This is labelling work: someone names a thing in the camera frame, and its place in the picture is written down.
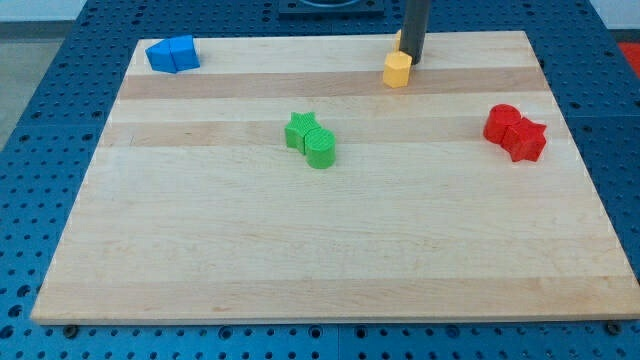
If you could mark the yellow heart block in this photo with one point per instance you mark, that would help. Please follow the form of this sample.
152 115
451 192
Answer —
397 40

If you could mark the yellow hexagon block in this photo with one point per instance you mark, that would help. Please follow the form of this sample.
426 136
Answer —
397 67

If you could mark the green cylinder block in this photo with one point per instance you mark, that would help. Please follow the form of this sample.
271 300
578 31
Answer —
320 148

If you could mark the wooden board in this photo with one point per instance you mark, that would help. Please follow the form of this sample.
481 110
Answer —
194 211

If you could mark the green star block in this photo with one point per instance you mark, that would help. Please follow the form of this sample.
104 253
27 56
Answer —
297 128

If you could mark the blue cube block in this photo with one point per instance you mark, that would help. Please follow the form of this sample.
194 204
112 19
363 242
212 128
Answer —
183 53

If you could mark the red cylinder block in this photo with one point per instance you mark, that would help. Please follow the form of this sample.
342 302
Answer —
500 118

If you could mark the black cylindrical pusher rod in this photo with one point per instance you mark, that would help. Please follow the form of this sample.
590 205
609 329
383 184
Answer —
416 17

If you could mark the blue triangle block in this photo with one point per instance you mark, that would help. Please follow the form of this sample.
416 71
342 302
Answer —
160 57

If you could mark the red star block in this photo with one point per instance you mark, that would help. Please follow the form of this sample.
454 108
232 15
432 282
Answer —
524 140

